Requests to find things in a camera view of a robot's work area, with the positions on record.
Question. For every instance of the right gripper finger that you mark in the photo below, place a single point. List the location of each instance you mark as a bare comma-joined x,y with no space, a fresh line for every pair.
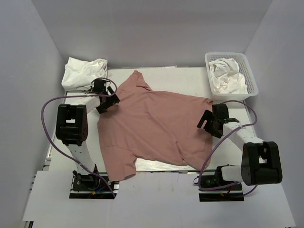
206,117
209,128

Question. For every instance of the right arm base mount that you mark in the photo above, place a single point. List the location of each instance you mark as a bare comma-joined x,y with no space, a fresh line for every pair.
211,179

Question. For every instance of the pink t-shirt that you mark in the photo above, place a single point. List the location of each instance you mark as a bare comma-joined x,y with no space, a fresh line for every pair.
152,125

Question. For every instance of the white plastic basket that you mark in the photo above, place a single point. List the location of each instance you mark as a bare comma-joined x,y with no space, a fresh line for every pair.
244,68

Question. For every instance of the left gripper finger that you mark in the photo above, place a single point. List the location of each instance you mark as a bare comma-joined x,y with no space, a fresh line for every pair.
110,90
107,102

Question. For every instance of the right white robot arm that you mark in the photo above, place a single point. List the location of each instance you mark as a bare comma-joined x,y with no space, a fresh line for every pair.
260,163

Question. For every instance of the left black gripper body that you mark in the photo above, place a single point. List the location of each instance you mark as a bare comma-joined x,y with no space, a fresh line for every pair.
105,93

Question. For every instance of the folded white t-shirt stack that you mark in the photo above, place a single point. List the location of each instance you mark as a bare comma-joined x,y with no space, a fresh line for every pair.
79,74

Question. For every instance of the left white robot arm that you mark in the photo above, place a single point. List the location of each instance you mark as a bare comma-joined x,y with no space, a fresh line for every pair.
72,124

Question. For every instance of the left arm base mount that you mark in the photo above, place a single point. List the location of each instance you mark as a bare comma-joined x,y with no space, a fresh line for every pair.
93,187

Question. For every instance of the crumpled white t-shirts in basket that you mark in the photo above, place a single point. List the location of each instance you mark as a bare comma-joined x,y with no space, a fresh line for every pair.
226,77

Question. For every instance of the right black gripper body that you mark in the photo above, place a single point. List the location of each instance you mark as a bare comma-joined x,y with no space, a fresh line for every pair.
214,119

